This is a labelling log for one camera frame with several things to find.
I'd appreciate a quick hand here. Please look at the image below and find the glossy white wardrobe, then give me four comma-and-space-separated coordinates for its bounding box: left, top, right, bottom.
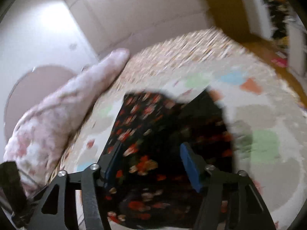
47, 0, 214, 55

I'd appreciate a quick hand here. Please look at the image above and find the pink floral fleece blanket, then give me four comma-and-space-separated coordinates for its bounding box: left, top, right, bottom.
3, 48, 131, 197

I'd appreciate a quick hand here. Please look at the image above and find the wooden door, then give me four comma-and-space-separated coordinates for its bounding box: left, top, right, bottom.
194, 0, 255, 41

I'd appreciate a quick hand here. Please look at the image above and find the geometric patterned bedspread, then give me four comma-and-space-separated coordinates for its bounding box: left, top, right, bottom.
48, 27, 307, 185

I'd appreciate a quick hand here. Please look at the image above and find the round pink headboard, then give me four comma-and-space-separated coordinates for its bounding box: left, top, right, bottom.
3, 65, 83, 137

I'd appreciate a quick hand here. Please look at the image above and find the dark clothes pile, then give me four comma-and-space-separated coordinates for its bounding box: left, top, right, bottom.
261, 0, 292, 41

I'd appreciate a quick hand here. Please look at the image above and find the pink box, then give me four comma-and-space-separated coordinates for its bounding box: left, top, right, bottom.
271, 53, 288, 67

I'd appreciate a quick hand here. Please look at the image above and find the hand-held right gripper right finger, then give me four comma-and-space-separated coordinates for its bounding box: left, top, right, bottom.
180, 142, 276, 230

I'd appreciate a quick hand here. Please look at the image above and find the beige sheet with coloured shapes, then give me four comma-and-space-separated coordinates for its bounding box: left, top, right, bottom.
60, 60, 306, 230

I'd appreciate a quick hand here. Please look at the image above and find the white shelf unit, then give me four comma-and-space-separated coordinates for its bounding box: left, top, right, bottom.
286, 17, 305, 77

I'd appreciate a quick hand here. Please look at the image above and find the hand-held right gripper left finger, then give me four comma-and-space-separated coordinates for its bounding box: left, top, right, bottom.
23, 141, 123, 230

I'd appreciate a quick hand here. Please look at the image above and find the black floral dress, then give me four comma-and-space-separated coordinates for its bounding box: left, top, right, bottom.
97, 89, 237, 229

